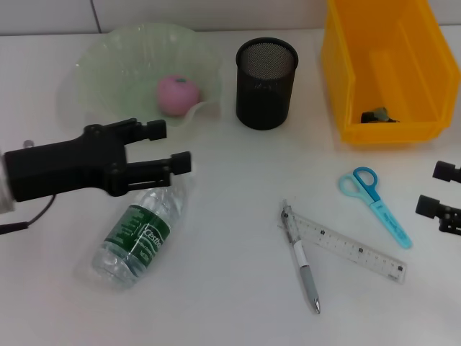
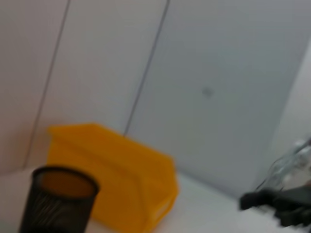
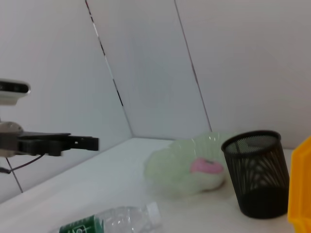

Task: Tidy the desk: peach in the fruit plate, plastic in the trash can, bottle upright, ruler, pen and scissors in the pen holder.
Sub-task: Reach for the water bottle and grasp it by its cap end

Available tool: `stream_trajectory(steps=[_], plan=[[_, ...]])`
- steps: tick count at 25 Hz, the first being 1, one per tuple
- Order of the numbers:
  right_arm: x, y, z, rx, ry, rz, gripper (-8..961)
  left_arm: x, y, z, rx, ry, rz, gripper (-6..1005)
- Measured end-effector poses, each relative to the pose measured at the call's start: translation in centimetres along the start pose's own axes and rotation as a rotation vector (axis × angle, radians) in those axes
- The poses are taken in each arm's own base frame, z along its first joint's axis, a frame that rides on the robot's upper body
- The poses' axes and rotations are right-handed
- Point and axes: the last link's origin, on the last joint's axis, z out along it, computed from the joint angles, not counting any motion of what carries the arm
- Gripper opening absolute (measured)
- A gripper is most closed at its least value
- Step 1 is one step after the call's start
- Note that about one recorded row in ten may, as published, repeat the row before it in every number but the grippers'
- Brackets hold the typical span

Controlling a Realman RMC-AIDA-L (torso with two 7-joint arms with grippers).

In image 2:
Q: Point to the yellow plastic storage bin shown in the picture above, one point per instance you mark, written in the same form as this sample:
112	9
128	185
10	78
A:
109	170

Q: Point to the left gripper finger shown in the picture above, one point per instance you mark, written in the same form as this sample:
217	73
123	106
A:
286	206

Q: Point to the black mesh pen cup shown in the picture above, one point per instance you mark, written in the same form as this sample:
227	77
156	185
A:
58	213

